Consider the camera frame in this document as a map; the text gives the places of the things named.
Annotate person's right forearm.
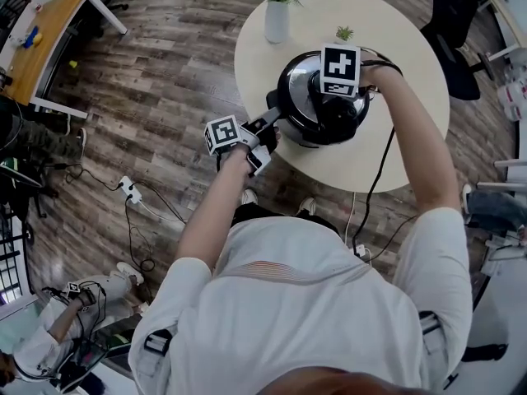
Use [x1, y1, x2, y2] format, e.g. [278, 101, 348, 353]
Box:
[358, 47, 463, 216]

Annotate round beige table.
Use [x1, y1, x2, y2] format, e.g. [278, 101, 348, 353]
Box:
[233, 0, 451, 194]

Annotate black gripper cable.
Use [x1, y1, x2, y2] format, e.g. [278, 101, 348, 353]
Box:
[352, 47, 403, 258]

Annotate white hanging cable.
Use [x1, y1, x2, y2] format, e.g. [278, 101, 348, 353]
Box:
[343, 191, 357, 247]

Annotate black silver pressure cooker lid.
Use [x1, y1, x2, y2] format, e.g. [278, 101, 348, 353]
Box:
[276, 49, 372, 146]

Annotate blue toy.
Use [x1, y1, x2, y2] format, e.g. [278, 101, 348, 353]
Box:
[21, 26, 40, 50]

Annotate white vase with flowers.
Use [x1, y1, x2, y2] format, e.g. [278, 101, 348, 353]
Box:
[226, 0, 312, 45]

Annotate dark blue rice cooker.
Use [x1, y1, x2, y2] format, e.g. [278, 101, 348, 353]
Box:
[265, 90, 364, 150]

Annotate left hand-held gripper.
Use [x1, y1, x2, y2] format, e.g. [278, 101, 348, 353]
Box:
[203, 106, 285, 178]

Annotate person's right white shoe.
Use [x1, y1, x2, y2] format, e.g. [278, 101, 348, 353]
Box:
[296, 196, 318, 218]

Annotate person's white shirt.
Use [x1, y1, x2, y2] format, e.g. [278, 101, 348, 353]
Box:
[127, 206, 474, 395]

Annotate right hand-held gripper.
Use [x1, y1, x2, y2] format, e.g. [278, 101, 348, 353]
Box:
[318, 43, 362, 98]

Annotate wooden desk white legs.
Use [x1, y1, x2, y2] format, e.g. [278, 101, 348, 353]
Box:
[0, 0, 130, 120]

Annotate red white cartons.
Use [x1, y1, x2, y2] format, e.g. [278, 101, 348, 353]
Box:
[495, 62, 527, 123]

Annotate person's left forearm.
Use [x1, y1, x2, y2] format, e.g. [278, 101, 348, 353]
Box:
[176, 143, 253, 274]

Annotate person's black trousers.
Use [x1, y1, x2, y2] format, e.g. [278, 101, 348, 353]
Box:
[229, 202, 343, 239]

